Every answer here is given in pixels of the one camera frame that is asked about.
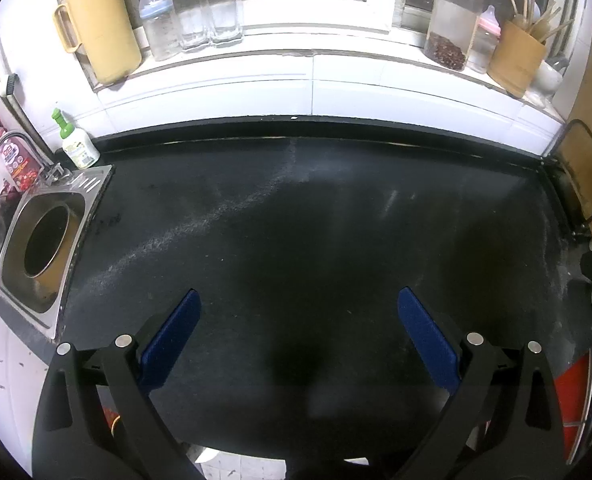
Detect stainless steel sink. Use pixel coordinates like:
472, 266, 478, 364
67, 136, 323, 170
0, 165, 114, 343

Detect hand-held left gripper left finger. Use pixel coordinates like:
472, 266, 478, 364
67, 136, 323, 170
33, 287, 203, 480

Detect clear glass tumbler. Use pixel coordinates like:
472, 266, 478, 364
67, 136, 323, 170
170, 0, 211, 52
205, 0, 244, 46

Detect white ceramic jar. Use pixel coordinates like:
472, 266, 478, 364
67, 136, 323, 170
533, 55, 572, 96

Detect pink cap baby bottle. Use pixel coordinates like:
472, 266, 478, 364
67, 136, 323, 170
466, 5, 502, 75

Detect red printed packet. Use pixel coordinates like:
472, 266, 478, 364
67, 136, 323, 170
0, 140, 41, 193

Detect glass jar with red beans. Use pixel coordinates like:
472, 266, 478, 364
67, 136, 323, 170
423, 0, 485, 72

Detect metal faucet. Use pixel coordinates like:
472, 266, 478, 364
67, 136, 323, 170
0, 131, 71, 186

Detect green cap soap bottle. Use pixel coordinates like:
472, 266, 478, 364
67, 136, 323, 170
52, 108, 100, 169

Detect white head dish brush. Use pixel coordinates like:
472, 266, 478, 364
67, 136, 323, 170
0, 74, 41, 146

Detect yellow plastic pitcher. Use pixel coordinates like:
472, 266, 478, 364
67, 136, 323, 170
52, 0, 142, 86

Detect red cabinet doors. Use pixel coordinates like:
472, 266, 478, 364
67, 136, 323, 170
103, 355, 592, 433

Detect bamboo chopstick holder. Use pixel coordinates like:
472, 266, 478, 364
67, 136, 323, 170
487, 20, 548, 99

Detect bundle of wooden chopsticks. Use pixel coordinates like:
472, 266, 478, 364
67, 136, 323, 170
496, 0, 574, 43

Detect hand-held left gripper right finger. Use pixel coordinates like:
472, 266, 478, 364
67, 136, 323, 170
397, 286, 568, 480

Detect blue cap baby bottle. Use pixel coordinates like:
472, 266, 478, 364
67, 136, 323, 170
140, 0, 181, 62

